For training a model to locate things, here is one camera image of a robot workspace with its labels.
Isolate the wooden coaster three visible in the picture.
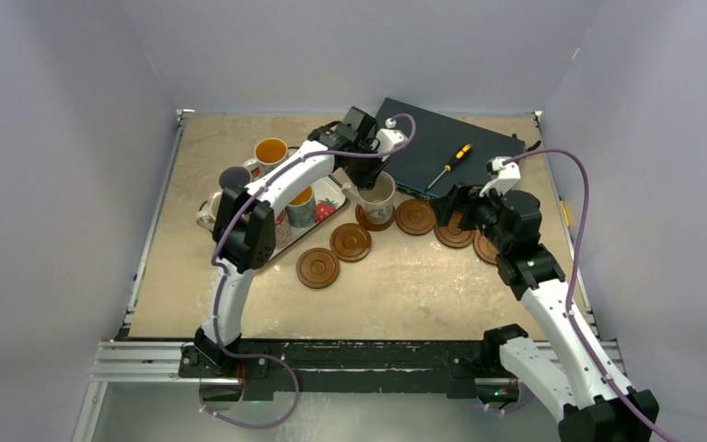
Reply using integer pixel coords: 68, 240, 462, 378
434, 211, 475, 249

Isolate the wooden coaster two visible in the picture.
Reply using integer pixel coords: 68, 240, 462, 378
396, 199, 435, 236

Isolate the wooden coaster four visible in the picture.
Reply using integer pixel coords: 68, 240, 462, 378
473, 232, 499, 265

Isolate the cream white mug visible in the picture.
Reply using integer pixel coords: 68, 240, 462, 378
342, 172, 396, 227

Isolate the wooden coaster one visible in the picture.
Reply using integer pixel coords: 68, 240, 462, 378
354, 205, 396, 232

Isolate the white floral mug orange inside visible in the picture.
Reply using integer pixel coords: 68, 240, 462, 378
243, 137, 288, 178

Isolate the wooden coaster five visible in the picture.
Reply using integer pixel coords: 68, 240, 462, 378
330, 223, 372, 262

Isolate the purple inside pink mug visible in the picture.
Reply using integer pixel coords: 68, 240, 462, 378
217, 166, 252, 190

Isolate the wooden coaster six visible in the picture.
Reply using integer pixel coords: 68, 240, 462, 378
296, 248, 340, 289

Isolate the beige cream mug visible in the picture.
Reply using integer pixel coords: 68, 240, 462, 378
195, 191, 222, 233

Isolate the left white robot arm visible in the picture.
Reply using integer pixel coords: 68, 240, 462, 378
194, 107, 411, 377

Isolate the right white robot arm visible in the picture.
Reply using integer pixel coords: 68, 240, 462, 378
430, 186, 659, 441

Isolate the yellow black screwdriver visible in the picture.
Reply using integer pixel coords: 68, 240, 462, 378
426, 144, 472, 190

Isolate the white strawberry tray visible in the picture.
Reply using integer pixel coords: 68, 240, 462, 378
253, 147, 347, 260

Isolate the blue mug orange inside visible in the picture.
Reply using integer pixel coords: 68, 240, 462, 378
285, 187, 316, 228

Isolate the pink inside dark mug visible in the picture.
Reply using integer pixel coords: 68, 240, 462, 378
274, 210, 292, 249

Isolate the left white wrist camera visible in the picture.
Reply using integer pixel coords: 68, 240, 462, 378
374, 118, 407, 162

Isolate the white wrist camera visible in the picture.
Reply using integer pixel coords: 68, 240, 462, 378
479, 157, 521, 197
374, 118, 407, 162

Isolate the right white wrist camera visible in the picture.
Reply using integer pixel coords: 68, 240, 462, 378
479, 157, 521, 197

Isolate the dark blue network switch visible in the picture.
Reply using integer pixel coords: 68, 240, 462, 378
376, 98, 525, 199

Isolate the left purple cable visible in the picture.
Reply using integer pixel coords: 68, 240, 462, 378
198, 113, 418, 429

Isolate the black cable behind switch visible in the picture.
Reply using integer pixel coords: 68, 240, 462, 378
512, 134, 542, 157

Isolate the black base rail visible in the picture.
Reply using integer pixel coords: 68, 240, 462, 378
179, 338, 526, 404

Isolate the aluminium frame rail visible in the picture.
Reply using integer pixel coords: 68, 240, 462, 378
90, 341, 238, 386

